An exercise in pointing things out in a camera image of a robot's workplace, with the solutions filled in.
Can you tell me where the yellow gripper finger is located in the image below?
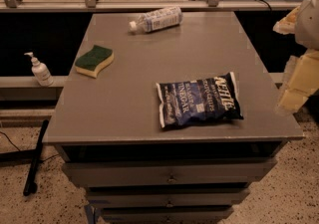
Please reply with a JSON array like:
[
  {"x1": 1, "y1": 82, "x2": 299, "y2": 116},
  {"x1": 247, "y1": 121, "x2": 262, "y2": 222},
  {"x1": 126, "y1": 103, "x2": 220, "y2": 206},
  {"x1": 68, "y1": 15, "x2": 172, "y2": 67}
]
[
  {"x1": 276, "y1": 49, "x2": 319, "y2": 113},
  {"x1": 273, "y1": 7, "x2": 300, "y2": 35}
]

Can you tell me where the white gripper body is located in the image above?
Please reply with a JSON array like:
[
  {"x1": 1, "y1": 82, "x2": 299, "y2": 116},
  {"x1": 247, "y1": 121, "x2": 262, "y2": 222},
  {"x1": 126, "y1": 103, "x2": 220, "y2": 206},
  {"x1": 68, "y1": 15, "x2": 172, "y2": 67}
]
[{"x1": 295, "y1": 0, "x2": 319, "y2": 50}]

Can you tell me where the blue chip bag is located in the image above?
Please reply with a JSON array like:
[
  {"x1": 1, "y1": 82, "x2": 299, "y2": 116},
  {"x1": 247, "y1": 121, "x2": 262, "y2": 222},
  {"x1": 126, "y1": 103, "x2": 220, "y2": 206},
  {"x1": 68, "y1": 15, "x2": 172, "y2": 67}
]
[{"x1": 157, "y1": 72, "x2": 243, "y2": 128}]

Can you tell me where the clear plastic water bottle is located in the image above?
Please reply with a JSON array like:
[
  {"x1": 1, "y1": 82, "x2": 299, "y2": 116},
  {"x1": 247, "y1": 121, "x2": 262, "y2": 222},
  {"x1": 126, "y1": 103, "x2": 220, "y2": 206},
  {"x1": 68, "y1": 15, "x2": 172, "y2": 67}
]
[{"x1": 129, "y1": 6, "x2": 183, "y2": 33}]

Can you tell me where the white pump dispenser bottle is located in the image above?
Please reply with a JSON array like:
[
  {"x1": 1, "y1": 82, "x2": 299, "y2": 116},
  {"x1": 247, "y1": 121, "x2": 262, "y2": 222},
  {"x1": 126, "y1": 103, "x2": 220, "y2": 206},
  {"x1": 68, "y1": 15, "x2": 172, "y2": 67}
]
[{"x1": 25, "y1": 52, "x2": 54, "y2": 87}]

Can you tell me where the grey drawer cabinet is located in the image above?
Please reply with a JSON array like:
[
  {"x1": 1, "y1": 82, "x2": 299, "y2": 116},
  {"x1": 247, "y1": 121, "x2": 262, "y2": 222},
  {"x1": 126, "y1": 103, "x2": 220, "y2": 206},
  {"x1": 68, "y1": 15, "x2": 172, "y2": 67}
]
[{"x1": 45, "y1": 12, "x2": 303, "y2": 224}]

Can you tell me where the green yellow sponge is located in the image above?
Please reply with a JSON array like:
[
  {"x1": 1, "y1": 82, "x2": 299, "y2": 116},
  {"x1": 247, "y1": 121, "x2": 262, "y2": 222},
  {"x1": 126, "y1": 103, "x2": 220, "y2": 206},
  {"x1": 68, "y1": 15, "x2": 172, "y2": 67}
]
[{"x1": 75, "y1": 45, "x2": 114, "y2": 78}]

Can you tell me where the black floor stand bar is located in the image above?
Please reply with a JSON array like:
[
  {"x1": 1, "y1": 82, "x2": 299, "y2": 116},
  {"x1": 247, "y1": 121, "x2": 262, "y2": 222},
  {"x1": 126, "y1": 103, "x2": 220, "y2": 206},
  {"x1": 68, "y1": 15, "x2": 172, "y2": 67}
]
[{"x1": 23, "y1": 119, "x2": 49, "y2": 196}]

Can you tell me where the black floor cable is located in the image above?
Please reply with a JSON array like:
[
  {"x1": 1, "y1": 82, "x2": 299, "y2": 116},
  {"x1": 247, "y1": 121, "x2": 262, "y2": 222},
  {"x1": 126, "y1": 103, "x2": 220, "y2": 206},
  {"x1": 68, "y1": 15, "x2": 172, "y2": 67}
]
[{"x1": 0, "y1": 130, "x2": 61, "y2": 164}]

